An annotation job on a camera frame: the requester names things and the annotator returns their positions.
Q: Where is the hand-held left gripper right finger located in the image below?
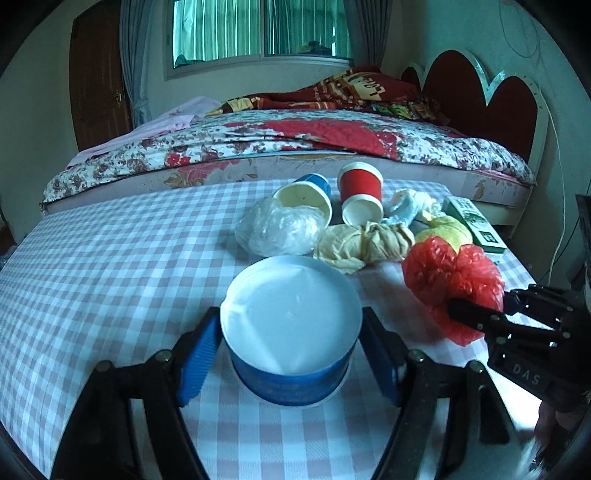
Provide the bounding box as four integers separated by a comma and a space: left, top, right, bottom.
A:
360, 305, 520, 480

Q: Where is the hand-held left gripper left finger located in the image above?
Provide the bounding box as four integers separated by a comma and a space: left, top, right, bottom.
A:
51, 307, 223, 480

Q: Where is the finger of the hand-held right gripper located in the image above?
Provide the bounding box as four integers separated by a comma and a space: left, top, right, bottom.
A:
445, 298, 513, 344
502, 285, 575, 326

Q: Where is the red plastic bag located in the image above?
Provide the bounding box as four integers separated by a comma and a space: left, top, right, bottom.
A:
402, 237, 506, 347

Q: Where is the yellow-green bag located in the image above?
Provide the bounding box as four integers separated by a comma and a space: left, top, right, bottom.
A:
414, 211, 474, 250

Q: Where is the green carton box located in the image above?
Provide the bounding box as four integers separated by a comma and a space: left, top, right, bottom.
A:
444, 196, 506, 254

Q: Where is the blue paper bowl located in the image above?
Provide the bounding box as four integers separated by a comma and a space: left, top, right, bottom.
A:
220, 255, 363, 408

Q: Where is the beige plastic bag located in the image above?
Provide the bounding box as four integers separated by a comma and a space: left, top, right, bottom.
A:
314, 222, 416, 275

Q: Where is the blue and white tissue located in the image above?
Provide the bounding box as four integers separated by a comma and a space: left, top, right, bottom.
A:
379, 188, 445, 230

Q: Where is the clear plastic bag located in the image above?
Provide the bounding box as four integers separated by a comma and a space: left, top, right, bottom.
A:
235, 198, 326, 258

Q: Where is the blue paper cup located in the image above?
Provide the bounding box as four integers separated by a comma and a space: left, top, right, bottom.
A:
273, 173, 333, 227

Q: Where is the person's right hand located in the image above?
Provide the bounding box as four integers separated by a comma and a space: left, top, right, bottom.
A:
536, 401, 578, 467

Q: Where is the pink checkered tablecloth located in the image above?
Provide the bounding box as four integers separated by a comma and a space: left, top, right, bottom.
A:
0, 178, 541, 480

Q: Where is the red paper cup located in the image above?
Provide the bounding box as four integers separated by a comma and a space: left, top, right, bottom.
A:
337, 162, 385, 227

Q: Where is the red heart-shaped headboard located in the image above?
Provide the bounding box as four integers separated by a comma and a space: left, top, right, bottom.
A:
399, 48, 550, 185

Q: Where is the bed mattress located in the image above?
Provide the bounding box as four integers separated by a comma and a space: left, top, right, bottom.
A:
41, 150, 536, 217

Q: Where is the floral quilt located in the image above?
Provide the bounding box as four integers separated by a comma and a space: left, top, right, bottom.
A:
44, 108, 536, 204

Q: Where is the pink cloth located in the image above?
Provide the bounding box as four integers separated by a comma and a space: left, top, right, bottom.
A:
69, 96, 222, 167

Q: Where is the red printed blanket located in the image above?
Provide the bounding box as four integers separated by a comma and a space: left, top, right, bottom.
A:
205, 67, 451, 125

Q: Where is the brown wooden door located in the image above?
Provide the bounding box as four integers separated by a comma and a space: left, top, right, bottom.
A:
69, 7, 134, 153

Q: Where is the grey curtain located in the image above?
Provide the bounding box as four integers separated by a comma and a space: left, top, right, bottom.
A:
342, 0, 416, 77
120, 0, 174, 130

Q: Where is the window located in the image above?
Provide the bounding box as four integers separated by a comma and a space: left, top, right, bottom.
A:
164, 0, 356, 81

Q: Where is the white cable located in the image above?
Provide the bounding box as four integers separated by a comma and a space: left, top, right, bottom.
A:
547, 106, 570, 282

